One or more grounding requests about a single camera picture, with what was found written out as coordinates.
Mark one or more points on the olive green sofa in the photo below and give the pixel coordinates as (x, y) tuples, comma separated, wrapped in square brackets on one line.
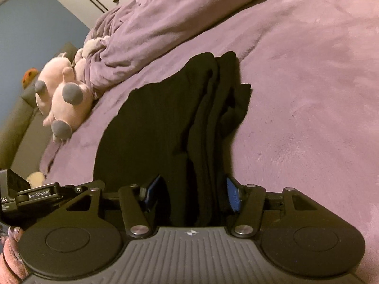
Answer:
[(17, 130)]

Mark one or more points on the person's left hand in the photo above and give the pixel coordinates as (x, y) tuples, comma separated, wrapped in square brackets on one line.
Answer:
[(10, 251)]

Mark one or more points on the pale pink plush toy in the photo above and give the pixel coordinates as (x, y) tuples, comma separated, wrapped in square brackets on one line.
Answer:
[(88, 50)]

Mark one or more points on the black garment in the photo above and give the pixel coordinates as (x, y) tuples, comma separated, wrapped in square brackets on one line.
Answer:
[(154, 130)]

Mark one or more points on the pink plush toy grey hooves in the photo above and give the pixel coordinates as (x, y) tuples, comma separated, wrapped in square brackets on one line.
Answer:
[(63, 94)]

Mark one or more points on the purple blanket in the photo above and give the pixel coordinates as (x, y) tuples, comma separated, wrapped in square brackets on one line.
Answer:
[(165, 17)]

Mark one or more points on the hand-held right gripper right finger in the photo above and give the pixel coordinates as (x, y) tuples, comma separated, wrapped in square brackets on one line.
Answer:
[(232, 195)]

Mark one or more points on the cream plush toy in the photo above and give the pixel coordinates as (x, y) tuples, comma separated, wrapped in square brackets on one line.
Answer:
[(35, 179)]

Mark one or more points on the orange plush toy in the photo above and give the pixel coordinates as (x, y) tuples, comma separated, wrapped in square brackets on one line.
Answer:
[(29, 76)]

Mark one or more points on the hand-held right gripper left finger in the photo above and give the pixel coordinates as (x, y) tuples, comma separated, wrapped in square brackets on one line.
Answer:
[(154, 188)]

